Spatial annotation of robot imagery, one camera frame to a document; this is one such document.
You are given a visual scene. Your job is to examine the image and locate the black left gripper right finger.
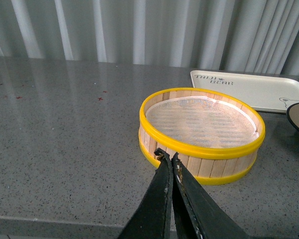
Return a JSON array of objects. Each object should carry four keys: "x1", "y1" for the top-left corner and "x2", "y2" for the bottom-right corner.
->
[{"x1": 171, "y1": 153, "x2": 249, "y2": 239}]

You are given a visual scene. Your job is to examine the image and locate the white rectangular tray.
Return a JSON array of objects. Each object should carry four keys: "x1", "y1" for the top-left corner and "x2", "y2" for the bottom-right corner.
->
[{"x1": 190, "y1": 70, "x2": 299, "y2": 114}]

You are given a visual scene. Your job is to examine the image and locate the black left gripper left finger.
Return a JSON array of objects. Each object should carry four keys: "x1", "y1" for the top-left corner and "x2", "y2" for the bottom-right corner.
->
[{"x1": 118, "y1": 148, "x2": 173, "y2": 239}]

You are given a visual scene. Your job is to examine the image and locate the yellow wooden steamer basket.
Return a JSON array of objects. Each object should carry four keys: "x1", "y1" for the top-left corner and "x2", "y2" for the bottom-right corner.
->
[{"x1": 139, "y1": 88, "x2": 266, "y2": 185}]

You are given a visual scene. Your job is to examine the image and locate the grey curtain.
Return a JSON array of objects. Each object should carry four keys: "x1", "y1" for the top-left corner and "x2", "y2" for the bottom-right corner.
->
[{"x1": 0, "y1": 0, "x2": 299, "y2": 76}]

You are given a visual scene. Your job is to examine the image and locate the white steamer liner cloth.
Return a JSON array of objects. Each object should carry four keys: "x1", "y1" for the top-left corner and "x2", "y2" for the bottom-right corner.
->
[{"x1": 146, "y1": 96, "x2": 259, "y2": 148}]

